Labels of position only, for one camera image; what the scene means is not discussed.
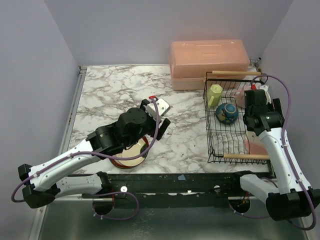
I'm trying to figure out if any translucent pink storage box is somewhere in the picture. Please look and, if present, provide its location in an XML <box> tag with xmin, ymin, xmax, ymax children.
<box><xmin>169</xmin><ymin>39</ymin><xmax>250</xmax><ymax>91</ymax></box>

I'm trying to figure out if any red rimmed cream plate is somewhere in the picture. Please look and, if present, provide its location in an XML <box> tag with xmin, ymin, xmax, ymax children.
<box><xmin>109</xmin><ymin>136</ymin><xmax>150</xmax><ymax>171</ymax></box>

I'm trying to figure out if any dark bowl cream inside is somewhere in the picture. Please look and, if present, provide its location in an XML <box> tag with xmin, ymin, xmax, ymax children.
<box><xmin>215</xmin><ymin>102</ymin><xmax>239</xmax><ymax>125</ymax></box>

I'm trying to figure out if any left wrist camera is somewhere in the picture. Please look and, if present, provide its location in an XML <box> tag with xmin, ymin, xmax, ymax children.
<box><xmin>145</xmin><ymin>95</ymin><xmax>171</xmax><ymax>119</ymax></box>

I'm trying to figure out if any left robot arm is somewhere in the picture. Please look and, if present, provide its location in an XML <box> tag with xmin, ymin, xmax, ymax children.
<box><xmin>14</xmin><ymin>96</ymin><xmax>171</xmax><ymax>209</ymax></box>

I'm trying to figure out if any black wire dish rack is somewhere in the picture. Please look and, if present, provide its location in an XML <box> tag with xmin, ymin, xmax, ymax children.
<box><xmin>203</xmin><ymin>72</ymin><xmax>270</xmax><ymax>165</ymax></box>

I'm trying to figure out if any pink and cream plate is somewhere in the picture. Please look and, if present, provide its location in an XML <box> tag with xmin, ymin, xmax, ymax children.
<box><xmin>244</xmin><ymin>131</ymin><xmax>268</xmax><ymax>155</ymax></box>

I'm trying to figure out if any pink ceramic mug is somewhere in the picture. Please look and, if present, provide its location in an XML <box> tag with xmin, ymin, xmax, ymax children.
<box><xmin>233</xmin><ymin>85</ymin><xmax>252</xmax><ymax>108</ymax></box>

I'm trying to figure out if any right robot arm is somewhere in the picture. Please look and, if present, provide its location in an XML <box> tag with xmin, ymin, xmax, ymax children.
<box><xmin>239</xmin><ymin>89</ymin><xmax>320</xmax><ymax>221</ymax></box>

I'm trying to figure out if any cream plate black patch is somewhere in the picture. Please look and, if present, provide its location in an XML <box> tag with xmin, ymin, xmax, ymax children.
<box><xmin>117</xmin><ymin>138</ymin><xmax>148</xmax><ymax>167</ymax></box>

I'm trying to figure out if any yellow-green ceramic mug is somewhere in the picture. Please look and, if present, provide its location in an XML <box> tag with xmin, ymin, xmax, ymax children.
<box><xmin>207</xmin><ymin>84</ymin><xmax>223</xmax><ymax>108</ymax></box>

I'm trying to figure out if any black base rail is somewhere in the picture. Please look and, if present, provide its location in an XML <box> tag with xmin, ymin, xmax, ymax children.
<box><xmin>82</xmin><ymin>172</ymin><xmax>261</xmax><ymax>208</ymax></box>

